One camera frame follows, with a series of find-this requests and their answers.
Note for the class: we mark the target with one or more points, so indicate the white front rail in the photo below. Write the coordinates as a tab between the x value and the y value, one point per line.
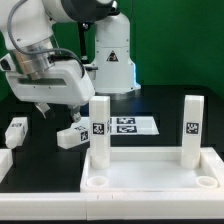
112	206

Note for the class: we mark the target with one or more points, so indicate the white left corner block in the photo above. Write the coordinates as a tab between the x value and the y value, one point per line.
6	161

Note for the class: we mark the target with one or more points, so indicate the white desk top tray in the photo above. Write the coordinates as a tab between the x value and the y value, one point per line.
153	169

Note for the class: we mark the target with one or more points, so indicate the white marker plate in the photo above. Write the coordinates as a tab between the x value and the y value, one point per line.
133	125

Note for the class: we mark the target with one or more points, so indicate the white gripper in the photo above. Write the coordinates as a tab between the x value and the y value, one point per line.
63	83

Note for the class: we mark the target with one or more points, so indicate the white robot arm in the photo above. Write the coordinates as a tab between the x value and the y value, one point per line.
66	51

